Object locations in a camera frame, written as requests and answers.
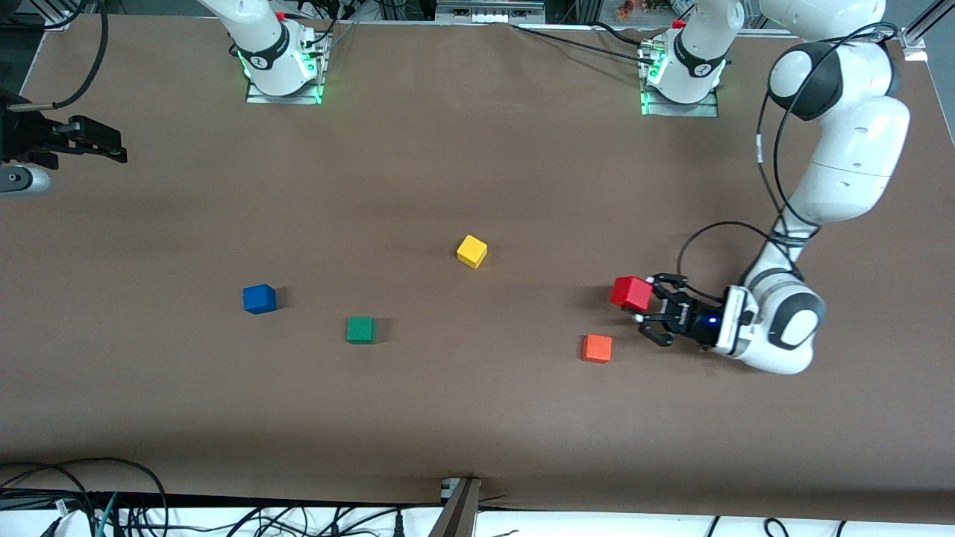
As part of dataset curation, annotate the red block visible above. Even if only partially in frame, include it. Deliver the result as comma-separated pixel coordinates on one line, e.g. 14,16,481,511
610,276,654,313

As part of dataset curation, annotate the silver power strip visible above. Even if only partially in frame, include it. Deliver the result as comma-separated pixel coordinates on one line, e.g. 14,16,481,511
435,0,547,25

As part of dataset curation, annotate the yellow block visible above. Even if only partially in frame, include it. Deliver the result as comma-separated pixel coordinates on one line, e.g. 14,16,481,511
456,234,489,270

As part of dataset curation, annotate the metal camera stand post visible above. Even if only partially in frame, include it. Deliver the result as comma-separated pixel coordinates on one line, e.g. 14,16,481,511
429,477,482,537

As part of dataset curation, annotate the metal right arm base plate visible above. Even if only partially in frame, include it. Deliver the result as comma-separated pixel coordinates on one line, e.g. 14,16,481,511
245,30,329,105

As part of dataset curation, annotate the teal cable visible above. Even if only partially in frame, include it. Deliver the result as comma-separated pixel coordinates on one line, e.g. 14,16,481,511
93,492,120,537

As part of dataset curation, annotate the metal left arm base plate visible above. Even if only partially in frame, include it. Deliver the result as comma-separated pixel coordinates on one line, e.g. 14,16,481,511
640,86,721,118

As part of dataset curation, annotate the blue block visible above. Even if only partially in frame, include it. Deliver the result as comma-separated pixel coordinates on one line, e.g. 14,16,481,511
242,283,278,315

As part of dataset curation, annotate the brown table cover sheet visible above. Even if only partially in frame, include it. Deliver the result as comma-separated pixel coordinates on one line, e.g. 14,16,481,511
0,15,955,515

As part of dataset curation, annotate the aluminium corner bracket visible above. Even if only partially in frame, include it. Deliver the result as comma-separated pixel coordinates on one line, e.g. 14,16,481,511
899,0,955,62

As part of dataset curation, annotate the black base power cable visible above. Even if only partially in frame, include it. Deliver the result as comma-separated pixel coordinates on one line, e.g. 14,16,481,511
511,21,657,64

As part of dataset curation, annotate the black looping cable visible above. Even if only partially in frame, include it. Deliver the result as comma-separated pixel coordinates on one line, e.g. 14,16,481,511
0,456,171,537

